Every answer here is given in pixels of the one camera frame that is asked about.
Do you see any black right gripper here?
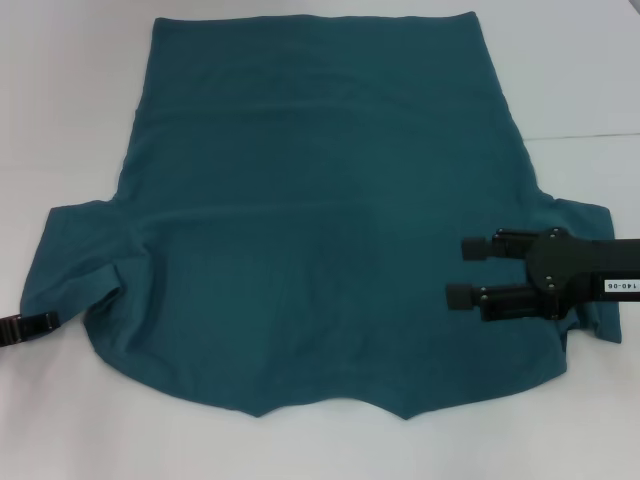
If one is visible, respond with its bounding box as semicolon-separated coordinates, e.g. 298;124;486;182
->
446;227;640;322

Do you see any teal blue shirt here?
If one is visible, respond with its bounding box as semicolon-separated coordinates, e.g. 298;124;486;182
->
19;13;624;420

